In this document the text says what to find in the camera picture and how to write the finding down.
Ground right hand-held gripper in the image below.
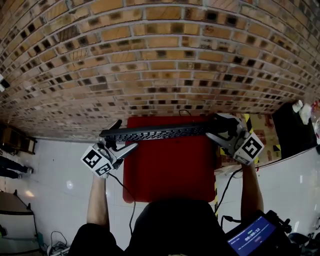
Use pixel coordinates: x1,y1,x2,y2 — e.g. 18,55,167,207
205,112,265,166

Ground black tablet mount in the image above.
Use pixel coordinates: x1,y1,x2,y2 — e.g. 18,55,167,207
264,209,293,234

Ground red tablecloth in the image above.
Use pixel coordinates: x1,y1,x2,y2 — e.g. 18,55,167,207
122,115,222,204

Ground small wooden stool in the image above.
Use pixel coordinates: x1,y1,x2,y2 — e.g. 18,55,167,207
0,124,38,156

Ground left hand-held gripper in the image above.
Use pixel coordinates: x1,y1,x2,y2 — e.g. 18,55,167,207
80,119,139,179

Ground tablet with blue screen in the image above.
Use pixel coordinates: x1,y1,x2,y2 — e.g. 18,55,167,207
226,215,278,256

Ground tangled floor cables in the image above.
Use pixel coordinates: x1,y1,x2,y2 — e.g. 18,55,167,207
46,230,70,256

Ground person's left forearm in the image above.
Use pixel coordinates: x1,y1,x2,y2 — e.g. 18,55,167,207
86,174,111,232

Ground person's black shirt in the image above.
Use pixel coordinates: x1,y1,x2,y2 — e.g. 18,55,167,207
67,198,241,256

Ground black glass-door fridge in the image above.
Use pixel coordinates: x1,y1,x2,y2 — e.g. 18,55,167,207
271,101,319,160

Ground white cup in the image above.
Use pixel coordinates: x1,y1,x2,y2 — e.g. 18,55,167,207
292,99,304,113

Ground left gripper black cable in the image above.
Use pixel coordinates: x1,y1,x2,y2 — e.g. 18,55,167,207
107,172,137,236

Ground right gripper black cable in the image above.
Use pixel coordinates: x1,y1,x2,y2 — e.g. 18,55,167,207
214,167,243,216

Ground black keyboard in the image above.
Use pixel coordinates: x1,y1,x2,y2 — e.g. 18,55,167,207
98,120,218,144

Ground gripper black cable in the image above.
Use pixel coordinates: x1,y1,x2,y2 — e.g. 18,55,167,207
214,167,243,216
107,172,137,236

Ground grey table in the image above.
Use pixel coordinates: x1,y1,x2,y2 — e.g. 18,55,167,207
0,190,39,250

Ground white bag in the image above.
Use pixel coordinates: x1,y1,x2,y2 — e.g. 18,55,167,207
298,103,313,125

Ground long yellow black floor tape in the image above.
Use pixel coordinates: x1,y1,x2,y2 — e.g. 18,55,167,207
213,181,220,218

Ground person's right forearm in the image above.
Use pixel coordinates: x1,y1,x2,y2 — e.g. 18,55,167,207
239,161,265,222

